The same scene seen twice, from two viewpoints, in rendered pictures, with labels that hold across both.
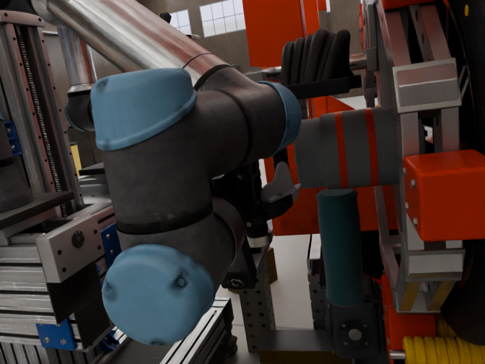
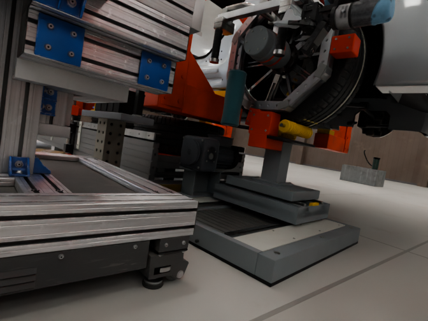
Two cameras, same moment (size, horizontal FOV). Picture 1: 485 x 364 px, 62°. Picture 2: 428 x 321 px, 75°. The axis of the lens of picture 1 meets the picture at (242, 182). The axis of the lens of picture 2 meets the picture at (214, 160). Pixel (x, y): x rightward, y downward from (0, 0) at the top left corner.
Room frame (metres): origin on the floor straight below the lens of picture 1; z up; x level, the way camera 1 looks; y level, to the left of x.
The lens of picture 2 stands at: (0.24, 1.03, 0.38)
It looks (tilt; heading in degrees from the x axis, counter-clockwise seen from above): 3 degrees down; 298
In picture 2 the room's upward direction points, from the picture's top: 9 degrees clockwise
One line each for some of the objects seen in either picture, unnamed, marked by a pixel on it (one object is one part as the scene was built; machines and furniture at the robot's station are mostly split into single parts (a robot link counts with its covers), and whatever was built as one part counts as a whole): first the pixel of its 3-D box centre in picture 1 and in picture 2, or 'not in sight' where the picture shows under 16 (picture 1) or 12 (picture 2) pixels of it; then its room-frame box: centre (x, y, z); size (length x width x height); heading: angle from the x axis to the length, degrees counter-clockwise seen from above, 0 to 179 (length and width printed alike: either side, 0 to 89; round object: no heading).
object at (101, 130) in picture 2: (255, 296); (106, 160); (1.40, 0.01, 0.21); 0.10 x 0.10 x 0.42; 76
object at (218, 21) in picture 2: (287, 109); (224, 25); (0.92, -0.12, 0.93); 0.09 x 0.05 x 0.05; 76
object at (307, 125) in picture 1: (355, 149); (268, 48); (0.72, -0.21, 0.85); 0.21 x 0.14 x 0.14; 76
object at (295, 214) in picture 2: not in sight; (269, 200); (0.66, -0.45, 0.13); 0.50 x 0.36 x 0.10; 166
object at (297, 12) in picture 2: not in sight; (290, 11); (0.59, -0.04, 0.93); 0.09 x 0.05 x 0.05; 76
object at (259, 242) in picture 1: (251, 194); (282, 34); (0.59, -0.01, 0.83); 0.04 x 0.04 x 0.16
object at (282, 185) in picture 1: (283, 182); (302, 31); (0.53, -0.06, 0.85); 0.09 x 0.03 x 0.06; 130
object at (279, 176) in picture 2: not in sight; (275, 165); (0.66, -0.45, 0.32); 0.40 x 0.30 x 0.28; 166
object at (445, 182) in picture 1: (448, 193); (344, 46); (0.39, -0.21, 0.85); 0.09 x 0.08 x 0.07; 166
